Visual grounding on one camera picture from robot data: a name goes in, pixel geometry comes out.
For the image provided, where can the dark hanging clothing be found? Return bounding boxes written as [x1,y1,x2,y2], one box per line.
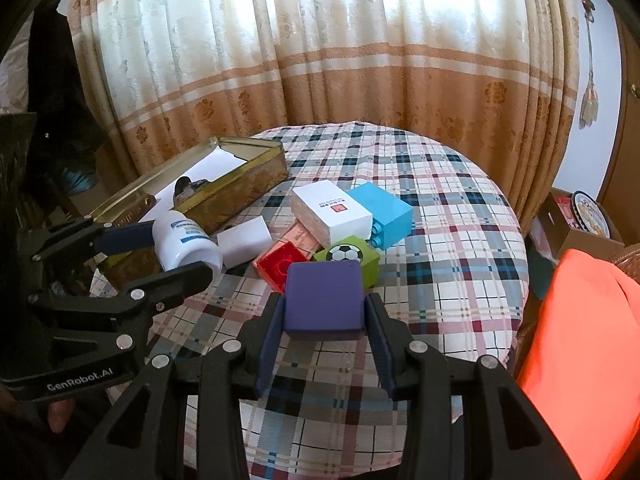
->
[25,0,108,196]

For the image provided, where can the white foam block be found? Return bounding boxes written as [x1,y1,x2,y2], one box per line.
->
[215,216,273,268]

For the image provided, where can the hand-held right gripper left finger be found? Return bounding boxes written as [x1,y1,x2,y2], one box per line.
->
[70,292,288,480]

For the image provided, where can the white paper sheet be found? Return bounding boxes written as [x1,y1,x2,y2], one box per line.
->
[142,152,247,222]

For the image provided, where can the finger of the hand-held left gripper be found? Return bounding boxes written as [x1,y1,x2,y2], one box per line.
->
[30,215,157,267]
[29,261,216,352]

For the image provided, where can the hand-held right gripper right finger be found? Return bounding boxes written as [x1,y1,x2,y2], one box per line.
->
[364,292,583,480]

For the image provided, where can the wooden wardrobe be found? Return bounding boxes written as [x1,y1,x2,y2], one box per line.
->
[597,10,640,246]

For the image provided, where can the gold tin box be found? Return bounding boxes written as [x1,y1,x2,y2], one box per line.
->
[92,136,288,291]

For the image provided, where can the hanging tassel ornament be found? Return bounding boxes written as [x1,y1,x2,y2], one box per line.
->
[579,0,601,130]

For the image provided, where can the red building block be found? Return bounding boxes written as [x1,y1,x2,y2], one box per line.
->
[252,241,303,293]

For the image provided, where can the pink metal case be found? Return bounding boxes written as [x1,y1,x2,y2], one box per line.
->
[272,220,321,256]

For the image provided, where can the blue building block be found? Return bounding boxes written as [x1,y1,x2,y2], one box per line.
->
[346,182,413,251]

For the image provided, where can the cream and orange curtain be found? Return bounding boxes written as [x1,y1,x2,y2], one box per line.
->
[70,0,583,221]

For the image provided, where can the black grey speckled toy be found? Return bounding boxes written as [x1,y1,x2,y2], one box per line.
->
[172,177,212,207]

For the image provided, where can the person's left hand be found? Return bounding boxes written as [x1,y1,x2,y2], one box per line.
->
[47,400,76,433]

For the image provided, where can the white pill bottle blue label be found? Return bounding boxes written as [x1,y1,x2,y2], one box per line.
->
[152,210,223,278]

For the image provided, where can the cardboard box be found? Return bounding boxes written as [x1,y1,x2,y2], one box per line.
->
[537,187,626,261]

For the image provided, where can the orange cloth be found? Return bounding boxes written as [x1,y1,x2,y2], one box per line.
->
[515,249,640,480]

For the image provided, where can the plaid tablecloth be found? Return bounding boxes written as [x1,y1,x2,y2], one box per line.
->
[145,120,530,480]

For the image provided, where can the purple block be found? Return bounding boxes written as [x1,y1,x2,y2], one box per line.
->
[282,261,366,343]

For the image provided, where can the white carton box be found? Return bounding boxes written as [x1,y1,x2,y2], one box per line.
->
[291,180,373,243]

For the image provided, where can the green block with football print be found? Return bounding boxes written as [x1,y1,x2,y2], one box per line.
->
[314,234,381,288]

